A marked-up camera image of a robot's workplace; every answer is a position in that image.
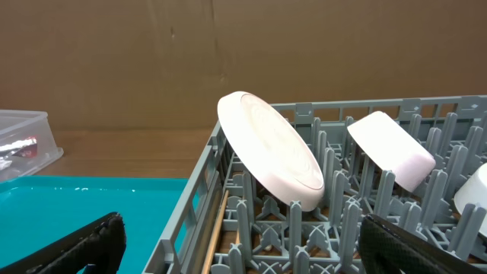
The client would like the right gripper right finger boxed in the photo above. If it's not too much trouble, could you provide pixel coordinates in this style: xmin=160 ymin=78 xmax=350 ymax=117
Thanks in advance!
xmin=358 ymin=214 xmax=483 ymax=274

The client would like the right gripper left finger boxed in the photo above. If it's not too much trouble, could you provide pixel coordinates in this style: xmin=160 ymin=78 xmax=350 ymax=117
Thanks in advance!
xmin=1 ymin=212 xmax=126 ymax=274

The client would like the large white bowl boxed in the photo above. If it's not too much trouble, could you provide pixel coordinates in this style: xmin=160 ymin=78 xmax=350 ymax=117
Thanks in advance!
xmin=347 ymin=111 xmax=436 ymax=192

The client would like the small white bowl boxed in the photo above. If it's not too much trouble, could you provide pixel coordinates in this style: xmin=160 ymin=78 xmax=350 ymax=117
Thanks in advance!
xmin=454 ymin=164 xmax=487 ymax=214

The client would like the wooden chopstick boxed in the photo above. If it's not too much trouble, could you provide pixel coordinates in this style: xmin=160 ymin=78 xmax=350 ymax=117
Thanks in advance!
xmin=201 ymin=190 xmax=229 ymax=274

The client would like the red foil snack wrapper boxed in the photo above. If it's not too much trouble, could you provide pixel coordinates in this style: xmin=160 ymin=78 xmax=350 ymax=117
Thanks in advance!
xmin=1 ymin=137 xmax=37 ymax=159

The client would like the white round plate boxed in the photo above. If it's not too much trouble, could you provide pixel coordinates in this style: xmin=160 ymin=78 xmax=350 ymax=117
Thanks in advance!
xmin=217 ymin=91 xmax=325 ymax=212

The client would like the grey dishwasher rack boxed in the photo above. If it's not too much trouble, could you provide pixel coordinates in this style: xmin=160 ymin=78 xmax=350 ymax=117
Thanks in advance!
xmin=145 ymin=95 xmax=486 ymax=273

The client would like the teal serving tray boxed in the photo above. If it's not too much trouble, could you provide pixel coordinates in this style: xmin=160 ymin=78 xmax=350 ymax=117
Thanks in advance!
xmin=1 ymin=176 xmax=187 ymax=273

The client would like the clear plastic bin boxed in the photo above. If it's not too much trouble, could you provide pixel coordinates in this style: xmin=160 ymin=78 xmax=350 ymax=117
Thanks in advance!
xmin=1 ymin=110 xmax=63 ymax=181

